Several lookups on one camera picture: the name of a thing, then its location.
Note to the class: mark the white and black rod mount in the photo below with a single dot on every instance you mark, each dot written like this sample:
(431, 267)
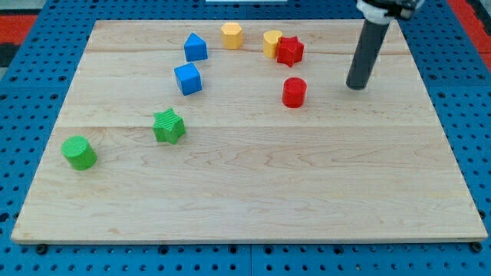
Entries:
(382, 12)

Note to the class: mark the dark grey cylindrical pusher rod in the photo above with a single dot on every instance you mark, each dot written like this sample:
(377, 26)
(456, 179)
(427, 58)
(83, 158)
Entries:
(368, 48)

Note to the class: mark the red star block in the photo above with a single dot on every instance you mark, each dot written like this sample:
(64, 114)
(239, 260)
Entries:
(289, 51)

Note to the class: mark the yellow heart block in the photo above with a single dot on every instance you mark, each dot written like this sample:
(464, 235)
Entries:
(270, 43)

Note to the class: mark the green star block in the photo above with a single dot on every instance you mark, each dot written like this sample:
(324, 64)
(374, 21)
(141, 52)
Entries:
(168, 126)

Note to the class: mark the red cylinder block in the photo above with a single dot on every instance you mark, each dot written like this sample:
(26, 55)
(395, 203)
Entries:
(294, 90)

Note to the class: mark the wooden board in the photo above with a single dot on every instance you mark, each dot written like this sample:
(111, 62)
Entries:
(348, 166)

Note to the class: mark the yellow hexagon block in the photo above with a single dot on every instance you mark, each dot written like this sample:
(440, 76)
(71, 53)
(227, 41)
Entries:
(231, 35)

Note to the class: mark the blue triangular prism block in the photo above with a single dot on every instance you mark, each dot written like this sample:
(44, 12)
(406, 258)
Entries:
(195, 48)

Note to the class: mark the blue cube block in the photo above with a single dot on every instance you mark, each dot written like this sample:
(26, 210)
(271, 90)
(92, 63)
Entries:
(188, 79)

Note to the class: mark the green cylinder block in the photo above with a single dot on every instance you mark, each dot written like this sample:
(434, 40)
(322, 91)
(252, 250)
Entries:
(79, 153)

